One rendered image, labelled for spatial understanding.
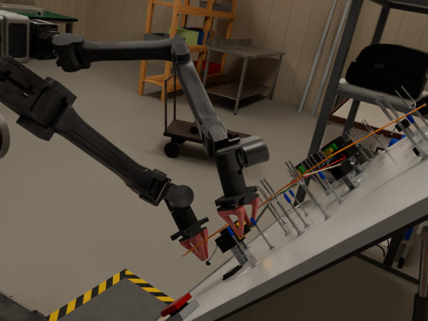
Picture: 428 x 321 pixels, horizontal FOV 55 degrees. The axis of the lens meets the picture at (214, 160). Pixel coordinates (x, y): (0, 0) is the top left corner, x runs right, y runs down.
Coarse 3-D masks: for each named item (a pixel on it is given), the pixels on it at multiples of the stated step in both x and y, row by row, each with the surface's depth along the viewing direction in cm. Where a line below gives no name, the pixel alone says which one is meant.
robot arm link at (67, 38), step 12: (60, 36) 132; (72, 36) 131; (180, 36) 131; (60, 48) 129; (72, 48) 130; (84, 48) 130; (96, 48) 130; (108, 48) 130; (120, 48) 130; (132, 48) 130; (144, 48) 130; (156, 48) 130; (168, 48) 129; (84, 60) 133; (96, 60) 133; (108, 60) 133; (120, 60) 133; (132, 60) 133; (168, 60) 132; (72, 72) 135
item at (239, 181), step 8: (224, 176) 96; (232, 176) 95; (240, 176) 96; (224, 184) 96; (232, 184) 95; (240, 184) 96; (224, 192) 97; (232, 192) 96; (240, 192) 96; (248, 192) 97; (216, 200) 97; (224, 200) 94; (232, 200) 93; (240, 200) 95
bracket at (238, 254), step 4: (232, 248) 102; (236, 248) 101; (232, 252) 102; (236, 252) 103; (240, 252) 103; (236, 256) 102; (240, 256) 101; (244, 256) 102; (240, 260) 101; (244, 260) 101; (240, 264) 101; (244, 264) 99
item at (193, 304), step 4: (196, 300) 82; (188, 304) 81; (192, 304) 81; (196, 304) 82; (184, 308) 80; (188, 308) 80; (192, 308) 81; (180, 312) 78; (184, 312) 79; (188, 312) 80; (172, 316) 80; (176, 316) 79; (180, 316) 78; (184, 316) 78; (164, 320) 81; (168, 320) 80; (172, 320) 80; (176, 320) 79; (180, 320) 78
